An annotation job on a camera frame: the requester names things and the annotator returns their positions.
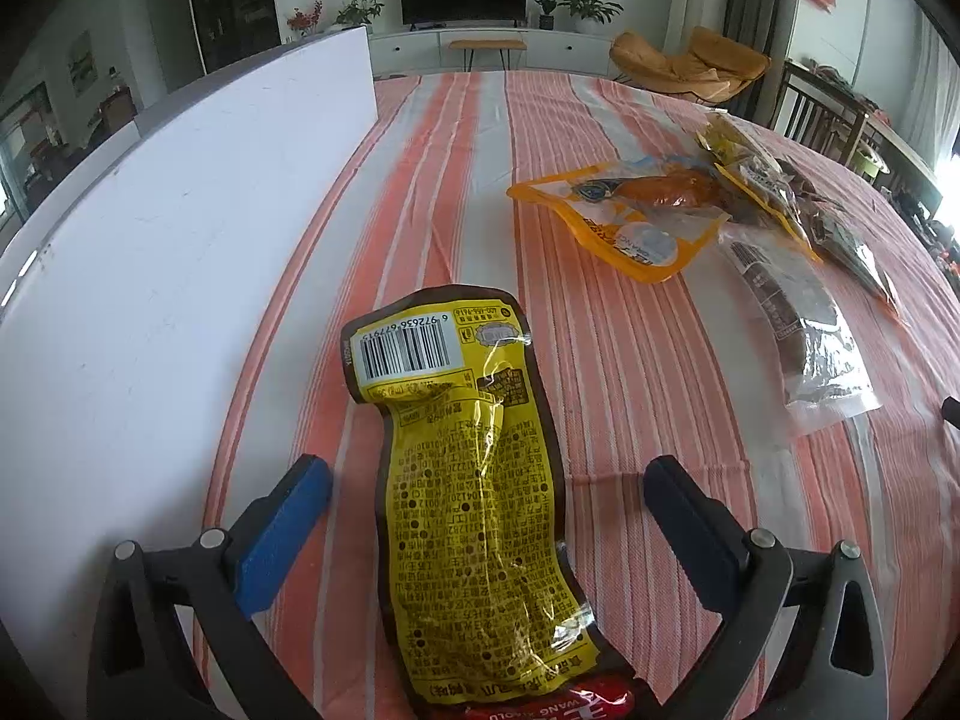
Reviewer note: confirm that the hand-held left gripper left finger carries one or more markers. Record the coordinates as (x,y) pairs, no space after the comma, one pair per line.
(289,532)

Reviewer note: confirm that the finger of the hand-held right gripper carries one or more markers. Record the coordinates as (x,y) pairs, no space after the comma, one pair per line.
(953,414)

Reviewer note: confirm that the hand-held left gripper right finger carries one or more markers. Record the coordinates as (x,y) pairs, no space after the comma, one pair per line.
(690,532)

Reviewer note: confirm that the clear packet of dark snacks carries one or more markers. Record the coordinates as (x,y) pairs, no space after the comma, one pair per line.
(810,330)

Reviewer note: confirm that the long yellow snack packet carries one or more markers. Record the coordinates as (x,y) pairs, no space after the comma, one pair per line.
(472,510)

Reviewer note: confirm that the red snack stick packet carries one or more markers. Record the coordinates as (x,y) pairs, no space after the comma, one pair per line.
(547,701)

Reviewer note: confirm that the clear packet of yellow snacks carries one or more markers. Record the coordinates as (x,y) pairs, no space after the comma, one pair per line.
(757,187)

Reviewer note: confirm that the white box with brown bottom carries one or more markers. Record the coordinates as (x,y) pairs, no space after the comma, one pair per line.
(165,255)

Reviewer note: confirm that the orange yellow snack packet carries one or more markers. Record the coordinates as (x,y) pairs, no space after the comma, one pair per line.
(622,229)

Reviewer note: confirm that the orange striped tablecloth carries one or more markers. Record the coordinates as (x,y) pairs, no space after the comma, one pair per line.
(660,405)

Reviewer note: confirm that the dark wooden chair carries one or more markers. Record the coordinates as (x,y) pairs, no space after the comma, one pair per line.
(817,112)

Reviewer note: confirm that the orange lounge chair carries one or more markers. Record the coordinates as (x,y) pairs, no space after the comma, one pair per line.
(697,64)

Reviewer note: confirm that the grey curtain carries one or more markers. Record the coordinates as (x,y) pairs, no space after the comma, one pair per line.
(757,15)

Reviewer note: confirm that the white television cabinet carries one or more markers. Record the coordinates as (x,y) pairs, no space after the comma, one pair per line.
(547,49)

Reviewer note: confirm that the red flowers in vase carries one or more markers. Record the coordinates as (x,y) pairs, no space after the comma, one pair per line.
(304,19)

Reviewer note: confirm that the leafy green plant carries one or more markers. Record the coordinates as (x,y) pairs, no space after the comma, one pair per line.
(358,13)

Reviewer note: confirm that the small wooden bench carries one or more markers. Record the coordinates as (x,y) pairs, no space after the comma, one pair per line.
(486,46)

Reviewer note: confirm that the large potted green plant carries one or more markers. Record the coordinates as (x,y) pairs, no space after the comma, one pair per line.
(592,7)

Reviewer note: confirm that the black display cabinet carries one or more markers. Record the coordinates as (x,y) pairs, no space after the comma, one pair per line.
(232,0)

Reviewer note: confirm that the small potted green plant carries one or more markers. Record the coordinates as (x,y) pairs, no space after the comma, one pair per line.
(547,11)

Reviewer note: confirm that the framed wall picture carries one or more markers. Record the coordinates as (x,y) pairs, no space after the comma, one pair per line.
(81,62)

